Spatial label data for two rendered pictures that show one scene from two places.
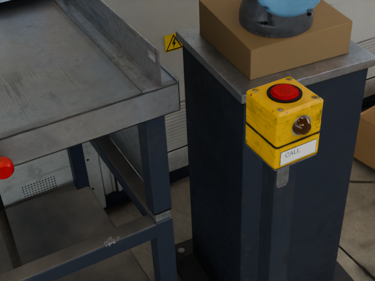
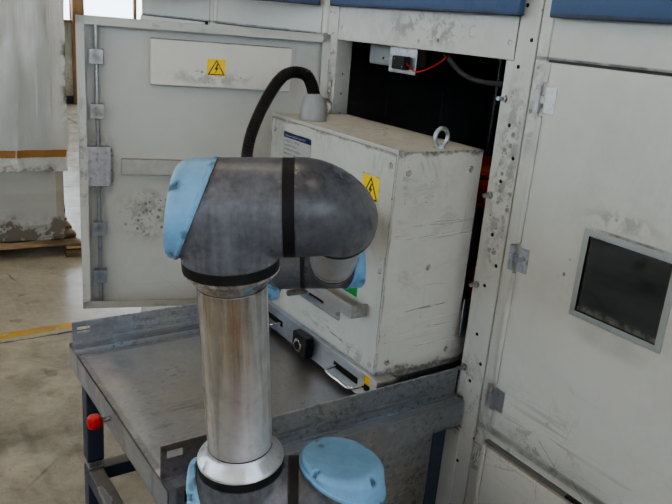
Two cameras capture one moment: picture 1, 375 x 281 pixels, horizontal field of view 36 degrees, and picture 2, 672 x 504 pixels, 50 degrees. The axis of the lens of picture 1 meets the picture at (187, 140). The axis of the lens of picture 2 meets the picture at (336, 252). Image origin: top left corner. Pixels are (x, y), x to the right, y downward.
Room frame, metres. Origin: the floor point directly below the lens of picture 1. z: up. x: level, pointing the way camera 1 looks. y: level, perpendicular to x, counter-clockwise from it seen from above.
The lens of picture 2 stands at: (0.93, -1.03, 1.61)
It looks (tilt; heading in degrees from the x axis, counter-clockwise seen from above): 18 degrees down; 82
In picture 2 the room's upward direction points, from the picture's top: 5 degrees clockwise
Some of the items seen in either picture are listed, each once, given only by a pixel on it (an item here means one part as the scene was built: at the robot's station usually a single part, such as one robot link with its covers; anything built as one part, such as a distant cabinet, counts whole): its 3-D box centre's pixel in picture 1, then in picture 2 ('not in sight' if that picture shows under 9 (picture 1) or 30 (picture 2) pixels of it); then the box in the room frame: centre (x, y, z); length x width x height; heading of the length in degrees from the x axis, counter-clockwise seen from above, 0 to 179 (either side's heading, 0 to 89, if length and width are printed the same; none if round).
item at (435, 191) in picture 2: not in sight; (407, 227); (1.33, 0.62, 1.15); 0.51 x 0.50 x 0.48; 27
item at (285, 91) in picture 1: (284, 95); not in sight; (0.69, -0.14, 0.90); 0.04 x 0.04 x 0.02
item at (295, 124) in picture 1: (303, 127); not in sight; (0.65, -0.16, 0.87); 0.03 x 0.01 x 0.03; 117
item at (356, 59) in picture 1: (270, 47); not in sight; (1.14, -0.19, 0.74); 0.32 x 0.32 x 0.02; 22
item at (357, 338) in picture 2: not in sight; (317, 239); (1.10, 0.50, 1.15); 0.48 x 0.01 x 0.48; 117
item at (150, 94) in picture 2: not in sight; (206, 171); (0.83, 0.87, 1.21); 0.63 x 0.07 x 0.74; 9
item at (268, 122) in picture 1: (282, 122); not in sight; (0.69, -0.14, 0.85); 0.08 x 0.08 x 0.10; 27
